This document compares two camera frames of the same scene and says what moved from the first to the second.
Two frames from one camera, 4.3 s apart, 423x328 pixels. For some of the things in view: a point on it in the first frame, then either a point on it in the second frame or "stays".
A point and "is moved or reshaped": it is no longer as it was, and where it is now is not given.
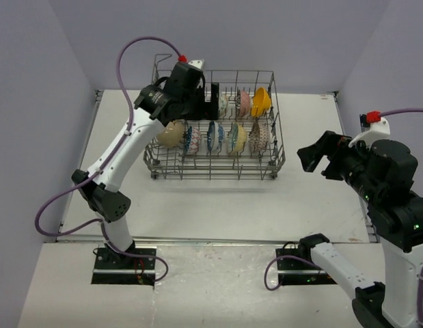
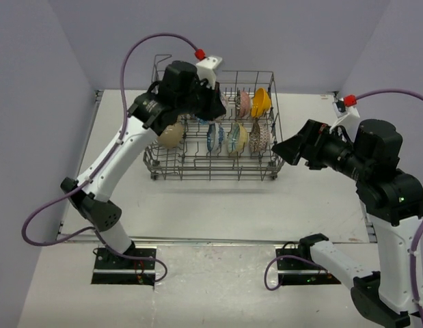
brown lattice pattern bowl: (259, 137) stays
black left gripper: (206, 110) stays
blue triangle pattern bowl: (193, 141) is moved or reshaped
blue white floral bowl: (215, 135) stays
